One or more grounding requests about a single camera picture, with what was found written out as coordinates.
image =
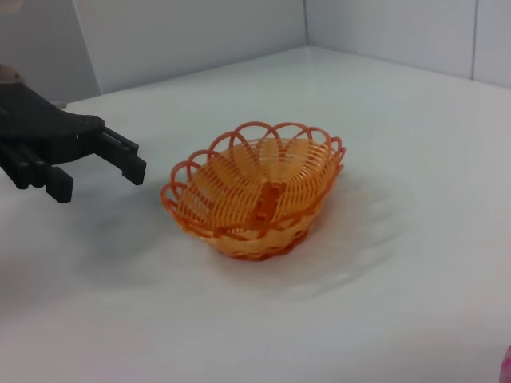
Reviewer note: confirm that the orange woven plastic basket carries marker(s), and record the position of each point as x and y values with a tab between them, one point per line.
265	199

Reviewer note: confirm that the grey robot torso column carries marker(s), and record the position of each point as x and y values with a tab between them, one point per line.
40	40

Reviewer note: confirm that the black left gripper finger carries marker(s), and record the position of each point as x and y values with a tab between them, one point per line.
129	163
60	185

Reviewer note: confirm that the pink peach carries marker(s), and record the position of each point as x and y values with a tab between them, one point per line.
508	367

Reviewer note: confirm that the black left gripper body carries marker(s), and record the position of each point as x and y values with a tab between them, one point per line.
44	127

